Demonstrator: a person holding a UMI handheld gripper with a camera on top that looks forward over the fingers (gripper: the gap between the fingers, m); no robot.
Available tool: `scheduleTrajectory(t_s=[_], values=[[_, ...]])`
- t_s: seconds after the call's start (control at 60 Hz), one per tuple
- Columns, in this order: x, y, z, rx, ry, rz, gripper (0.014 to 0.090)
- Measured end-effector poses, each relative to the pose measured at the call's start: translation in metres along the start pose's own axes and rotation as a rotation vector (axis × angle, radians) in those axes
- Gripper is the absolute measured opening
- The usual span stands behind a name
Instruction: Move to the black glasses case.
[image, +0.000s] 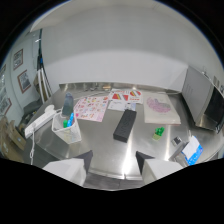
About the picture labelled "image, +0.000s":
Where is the black glasses case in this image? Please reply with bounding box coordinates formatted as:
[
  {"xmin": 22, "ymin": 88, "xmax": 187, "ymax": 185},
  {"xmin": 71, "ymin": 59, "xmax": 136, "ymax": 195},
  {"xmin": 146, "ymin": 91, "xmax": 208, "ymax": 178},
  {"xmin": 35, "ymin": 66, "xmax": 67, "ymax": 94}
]
[{"xmin": 112, "ymin": 108, "xmax": 138, "ymax": 144}]

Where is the small grey box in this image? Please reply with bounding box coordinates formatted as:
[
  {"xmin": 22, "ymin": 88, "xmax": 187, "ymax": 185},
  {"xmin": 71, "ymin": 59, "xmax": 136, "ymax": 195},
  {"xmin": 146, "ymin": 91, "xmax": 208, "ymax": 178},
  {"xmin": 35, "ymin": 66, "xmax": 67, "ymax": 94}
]
[{"xmin": 171, "ymin": 136, "xmax": 183, "ymax": 147}]

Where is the green toy block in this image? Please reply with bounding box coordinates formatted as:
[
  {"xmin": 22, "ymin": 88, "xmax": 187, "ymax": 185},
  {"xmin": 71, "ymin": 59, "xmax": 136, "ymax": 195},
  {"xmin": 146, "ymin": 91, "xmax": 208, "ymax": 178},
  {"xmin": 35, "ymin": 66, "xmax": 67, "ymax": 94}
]
[{"xmin": 152, "ymin": 126, "xmax": 166, "ymax": 141}]

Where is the white mesh pen holder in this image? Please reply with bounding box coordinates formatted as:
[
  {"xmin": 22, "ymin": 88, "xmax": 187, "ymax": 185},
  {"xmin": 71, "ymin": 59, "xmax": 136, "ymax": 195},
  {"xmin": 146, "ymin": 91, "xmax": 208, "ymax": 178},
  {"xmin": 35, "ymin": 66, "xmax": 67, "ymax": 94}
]
[{"xmin": 51, "ymin": 111, "xmax": 83, "ymax": 145}]

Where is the blue tissue pack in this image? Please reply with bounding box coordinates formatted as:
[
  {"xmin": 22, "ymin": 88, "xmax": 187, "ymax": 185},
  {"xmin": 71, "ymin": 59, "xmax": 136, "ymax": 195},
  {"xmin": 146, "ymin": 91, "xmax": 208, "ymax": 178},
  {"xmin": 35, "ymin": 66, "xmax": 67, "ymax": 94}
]
[{"xmin": 181, "ymin": 135, "xmax": 204, "ymax": 166}]

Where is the blue marker pen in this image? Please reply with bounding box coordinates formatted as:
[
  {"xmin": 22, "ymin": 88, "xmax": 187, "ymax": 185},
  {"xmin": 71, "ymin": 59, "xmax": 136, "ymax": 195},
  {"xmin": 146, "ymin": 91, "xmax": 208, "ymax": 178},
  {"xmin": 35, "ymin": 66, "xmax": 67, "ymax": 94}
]
[{"xmin": 66, "ymin": 112, "xmax": 75, "ymax": 128}]

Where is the white power strip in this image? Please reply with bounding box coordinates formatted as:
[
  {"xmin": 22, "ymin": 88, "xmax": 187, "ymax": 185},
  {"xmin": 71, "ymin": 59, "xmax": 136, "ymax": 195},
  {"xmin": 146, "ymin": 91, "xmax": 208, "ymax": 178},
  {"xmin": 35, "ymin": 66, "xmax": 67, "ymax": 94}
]
[{"xmin": 24, "ymin": 104, "xmax": 58, "ymax": 139}]

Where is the pink sticker sheet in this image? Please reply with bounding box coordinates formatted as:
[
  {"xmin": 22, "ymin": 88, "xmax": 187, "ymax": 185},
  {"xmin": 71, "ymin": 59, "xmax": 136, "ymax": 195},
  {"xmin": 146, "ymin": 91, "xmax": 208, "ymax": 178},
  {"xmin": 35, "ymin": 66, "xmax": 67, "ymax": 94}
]
[{"xmin": 73, "ymin": 95, "xmax": 110, "ymax": 123}]

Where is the grey translucent bottle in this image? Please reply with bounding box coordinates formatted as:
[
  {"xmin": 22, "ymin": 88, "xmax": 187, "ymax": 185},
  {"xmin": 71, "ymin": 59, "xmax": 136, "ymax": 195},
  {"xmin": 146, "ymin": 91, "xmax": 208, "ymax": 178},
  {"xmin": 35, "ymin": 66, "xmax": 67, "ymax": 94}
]
[{"xmin": 61, "ymin": 92, "xmax": 75, "ymax": 117}]

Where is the cardboard box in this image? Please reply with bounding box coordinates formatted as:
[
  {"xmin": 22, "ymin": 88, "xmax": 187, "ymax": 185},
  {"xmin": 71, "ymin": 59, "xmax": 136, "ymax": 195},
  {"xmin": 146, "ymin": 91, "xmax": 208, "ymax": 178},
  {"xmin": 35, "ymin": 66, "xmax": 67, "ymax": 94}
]
[{"xmin": 1, "ymin": 119, "xmax": 27, "ymax": 160}]

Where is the white paper sheet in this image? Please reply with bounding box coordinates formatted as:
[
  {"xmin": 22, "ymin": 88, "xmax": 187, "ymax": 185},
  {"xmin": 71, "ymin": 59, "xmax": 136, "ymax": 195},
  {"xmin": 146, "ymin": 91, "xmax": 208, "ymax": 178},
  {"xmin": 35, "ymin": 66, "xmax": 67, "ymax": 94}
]
[{"xmin": 107, "ymin": 100, "xmax": 137, "ymax": 112}]

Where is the red and white leaflet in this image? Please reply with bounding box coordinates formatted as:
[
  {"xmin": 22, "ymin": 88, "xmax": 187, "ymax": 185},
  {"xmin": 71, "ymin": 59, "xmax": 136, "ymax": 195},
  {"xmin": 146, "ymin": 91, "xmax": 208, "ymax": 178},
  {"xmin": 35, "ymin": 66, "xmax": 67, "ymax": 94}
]
[{"xmin": 108, "ymin": 88, "xmax": 144, "ymax": 105}]

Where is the silver microwave oven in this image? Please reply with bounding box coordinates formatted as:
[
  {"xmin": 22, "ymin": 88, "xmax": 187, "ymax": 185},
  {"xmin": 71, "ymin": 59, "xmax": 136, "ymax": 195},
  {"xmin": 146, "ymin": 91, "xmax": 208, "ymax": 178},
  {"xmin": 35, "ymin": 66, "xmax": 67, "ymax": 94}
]
[{"xmin": 181, "ymin": 65, "xmax": 224, "ymax": 133}]

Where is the framed picture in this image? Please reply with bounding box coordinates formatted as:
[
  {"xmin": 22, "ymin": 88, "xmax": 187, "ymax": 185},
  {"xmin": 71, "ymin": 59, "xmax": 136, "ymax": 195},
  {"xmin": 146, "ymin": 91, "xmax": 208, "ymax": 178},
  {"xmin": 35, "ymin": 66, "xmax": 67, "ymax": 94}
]
[
  {"xmin": 16, "ymin": 69, "xmax": 32, "ymax": 94},
  {"xmin": 12, "ymin": 48, "xmax": 24, "ymax": 71}
]

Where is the white power cable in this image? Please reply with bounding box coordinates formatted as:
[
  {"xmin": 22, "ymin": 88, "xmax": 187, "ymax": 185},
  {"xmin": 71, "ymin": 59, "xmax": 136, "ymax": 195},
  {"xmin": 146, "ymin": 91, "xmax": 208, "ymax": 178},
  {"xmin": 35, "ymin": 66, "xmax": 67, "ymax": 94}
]
[{"xmin": 29, "ymin": 130, "xmax": 36, "ymax": 166}]

